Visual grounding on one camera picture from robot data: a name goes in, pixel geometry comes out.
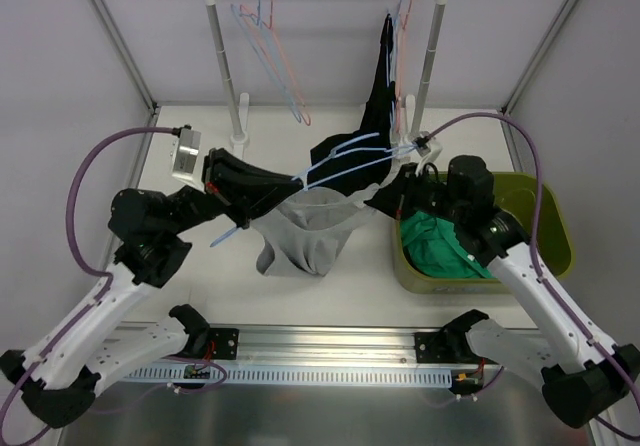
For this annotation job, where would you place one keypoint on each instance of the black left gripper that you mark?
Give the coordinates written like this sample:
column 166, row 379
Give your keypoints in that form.
column 223, row 186

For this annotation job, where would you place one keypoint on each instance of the white clothes rack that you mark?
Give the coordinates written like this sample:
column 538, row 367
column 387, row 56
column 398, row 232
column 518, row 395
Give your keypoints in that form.
column 259, row 30

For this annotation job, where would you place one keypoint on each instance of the pink hanger far right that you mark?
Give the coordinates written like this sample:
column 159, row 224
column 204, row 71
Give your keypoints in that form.
column 402, row 34

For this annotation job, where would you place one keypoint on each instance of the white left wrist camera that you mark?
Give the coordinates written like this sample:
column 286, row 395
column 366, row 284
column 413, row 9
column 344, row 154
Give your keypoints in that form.
column 184, row 155

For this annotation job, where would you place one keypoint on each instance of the black tank top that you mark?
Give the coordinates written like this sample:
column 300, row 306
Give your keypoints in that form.
column 357, row 163

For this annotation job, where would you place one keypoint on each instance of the olive green plastic basin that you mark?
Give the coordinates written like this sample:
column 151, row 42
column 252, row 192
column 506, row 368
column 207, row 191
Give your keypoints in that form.
column 514, row 193

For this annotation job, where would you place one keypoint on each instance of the white slotted cable duct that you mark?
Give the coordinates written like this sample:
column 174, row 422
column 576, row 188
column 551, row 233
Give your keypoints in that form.
column 254, row 374

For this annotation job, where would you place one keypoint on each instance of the green tank top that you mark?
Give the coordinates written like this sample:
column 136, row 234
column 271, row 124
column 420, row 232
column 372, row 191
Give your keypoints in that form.
column 430, row 244

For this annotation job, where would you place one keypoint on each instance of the aluminium mounting rail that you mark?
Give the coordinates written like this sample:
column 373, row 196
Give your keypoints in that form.
column 324, row 346

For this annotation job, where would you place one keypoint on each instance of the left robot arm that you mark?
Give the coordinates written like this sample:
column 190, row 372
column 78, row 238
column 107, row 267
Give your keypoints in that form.
column 59, row 378

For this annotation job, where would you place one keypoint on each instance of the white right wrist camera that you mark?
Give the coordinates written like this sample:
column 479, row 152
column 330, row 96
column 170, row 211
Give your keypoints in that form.
column 428, row 149

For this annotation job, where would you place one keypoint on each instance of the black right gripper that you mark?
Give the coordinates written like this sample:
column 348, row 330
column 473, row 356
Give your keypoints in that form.
column 407, row 189

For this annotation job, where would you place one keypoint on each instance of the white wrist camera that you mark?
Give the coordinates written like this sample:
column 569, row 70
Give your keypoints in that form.
column 184, row 155
column 428, row 149

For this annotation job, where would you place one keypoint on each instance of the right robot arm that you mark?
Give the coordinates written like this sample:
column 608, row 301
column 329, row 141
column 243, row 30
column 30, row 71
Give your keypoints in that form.
column 585, row 371

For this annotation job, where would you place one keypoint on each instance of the grey tank top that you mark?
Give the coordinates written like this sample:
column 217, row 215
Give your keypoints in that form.
column 310, row 262

